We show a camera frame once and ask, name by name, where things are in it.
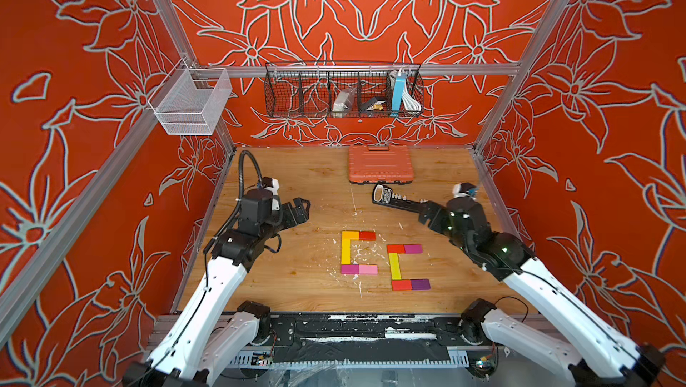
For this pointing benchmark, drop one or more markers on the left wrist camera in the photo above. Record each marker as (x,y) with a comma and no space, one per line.
(262,194)

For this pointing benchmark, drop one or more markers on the light pink block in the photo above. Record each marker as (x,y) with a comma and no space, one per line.
(368,270)

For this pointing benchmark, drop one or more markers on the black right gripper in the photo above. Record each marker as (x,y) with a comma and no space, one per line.
(439,214)

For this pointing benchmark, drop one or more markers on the orange plastic tool case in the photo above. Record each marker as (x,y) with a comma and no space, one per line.
(380,164)

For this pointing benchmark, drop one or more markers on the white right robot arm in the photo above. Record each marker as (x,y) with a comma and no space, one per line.
(592,353)

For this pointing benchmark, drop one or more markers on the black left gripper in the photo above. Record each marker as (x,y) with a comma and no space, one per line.
(301,212)

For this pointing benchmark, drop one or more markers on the silver packet in basket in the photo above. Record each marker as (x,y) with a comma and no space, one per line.
(344,103)

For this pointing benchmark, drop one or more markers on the long red block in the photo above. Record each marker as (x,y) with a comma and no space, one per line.
(401,285)

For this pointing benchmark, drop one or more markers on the bright yellow block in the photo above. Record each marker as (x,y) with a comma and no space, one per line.
(345,252)

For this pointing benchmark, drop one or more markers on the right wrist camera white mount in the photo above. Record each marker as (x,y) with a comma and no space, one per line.
(464,190)

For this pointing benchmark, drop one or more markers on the lime yellow long block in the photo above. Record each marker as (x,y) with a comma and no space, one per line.
(395,267)

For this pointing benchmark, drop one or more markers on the black wire wall basket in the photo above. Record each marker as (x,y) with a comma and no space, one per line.
(308,89)

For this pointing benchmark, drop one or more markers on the red cube block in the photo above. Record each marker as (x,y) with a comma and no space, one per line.
(396,249)

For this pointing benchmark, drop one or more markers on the dark purple block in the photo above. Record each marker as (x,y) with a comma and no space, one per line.
(420,284)

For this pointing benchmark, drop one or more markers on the orange block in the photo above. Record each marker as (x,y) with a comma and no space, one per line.
(350,235)

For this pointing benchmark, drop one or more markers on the aluminium frame post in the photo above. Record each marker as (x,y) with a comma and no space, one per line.
(176,32)

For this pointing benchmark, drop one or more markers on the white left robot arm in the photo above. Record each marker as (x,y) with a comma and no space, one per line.
(196,350)

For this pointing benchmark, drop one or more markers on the small magenta block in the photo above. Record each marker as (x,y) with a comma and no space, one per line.
(413,249)

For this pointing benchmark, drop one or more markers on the white wire basket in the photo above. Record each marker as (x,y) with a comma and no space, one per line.
(187,106)

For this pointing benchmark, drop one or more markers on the small red block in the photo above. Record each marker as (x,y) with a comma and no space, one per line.
(367,236)

